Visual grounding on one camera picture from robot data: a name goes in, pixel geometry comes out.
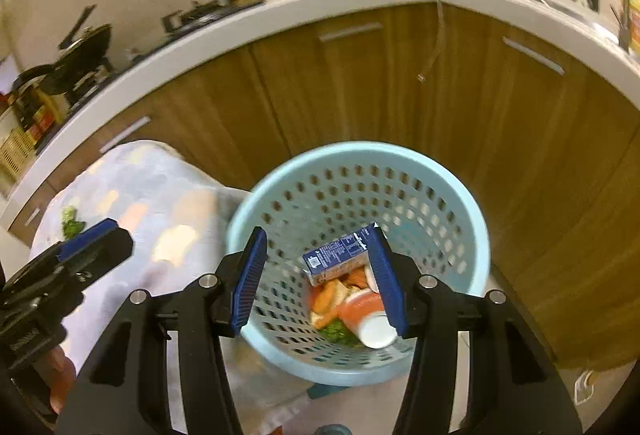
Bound pastel scallop pattern tablecloth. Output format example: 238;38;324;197
29;140;311;434

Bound orange white cylindrical canister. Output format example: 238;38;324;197
338;290;397;349

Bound yellow plastic basket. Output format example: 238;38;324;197
0;127;35;180

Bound light blue perforated basket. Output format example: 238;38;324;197
226;141;490;387

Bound blue white milk carton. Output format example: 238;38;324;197
302;224;375;287

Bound dark sauce bottles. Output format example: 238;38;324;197
8;86;60;148

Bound black gas stove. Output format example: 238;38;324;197
34;0;266;156

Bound black wok on stove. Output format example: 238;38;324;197
11;5;114;106

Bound torn bread slice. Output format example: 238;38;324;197
310;279;349;330

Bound green leafy vegetable piece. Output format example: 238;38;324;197
319;319;362;347

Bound wooden kitchen cabinet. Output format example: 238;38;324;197
9;4;639;370

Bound person's left hand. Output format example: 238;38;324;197
35;346;76;413

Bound large orange foil wrapper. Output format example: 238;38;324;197
343;266;371;290

